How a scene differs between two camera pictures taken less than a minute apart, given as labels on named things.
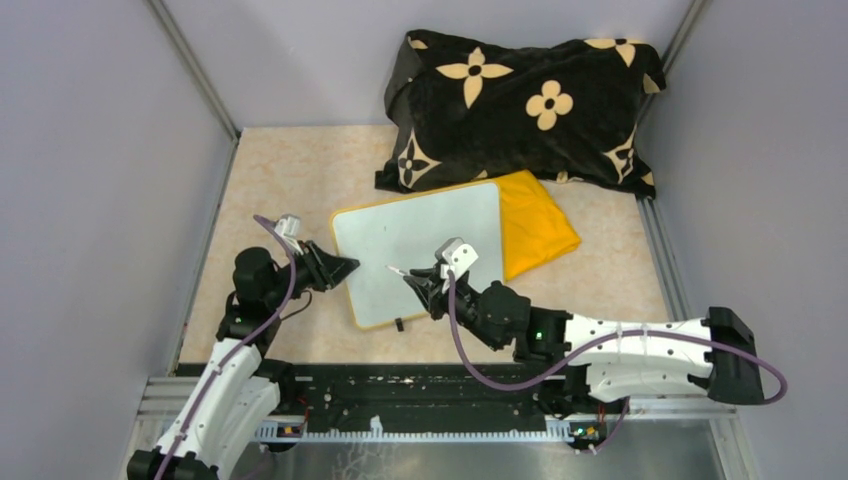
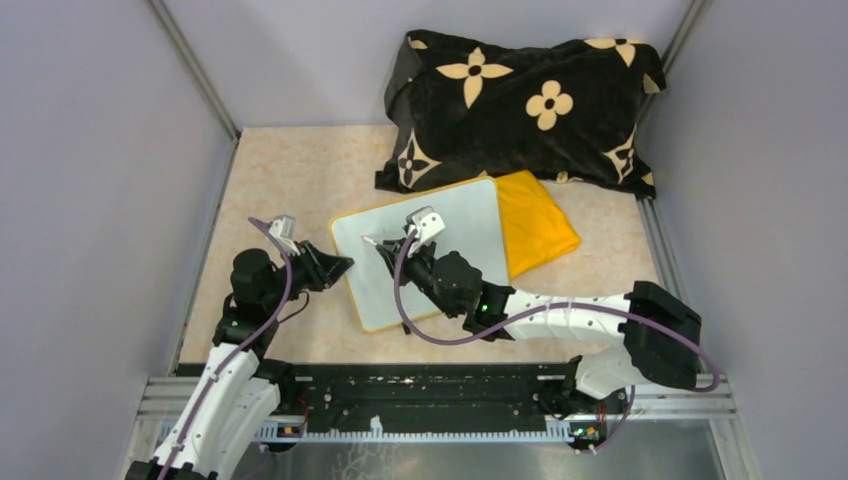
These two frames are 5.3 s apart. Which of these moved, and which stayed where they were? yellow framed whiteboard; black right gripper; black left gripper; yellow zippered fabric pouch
Moved: black right gripper
Stayed: yellow zippered fabric pouch; yellow framed whiteboard; black left gripper
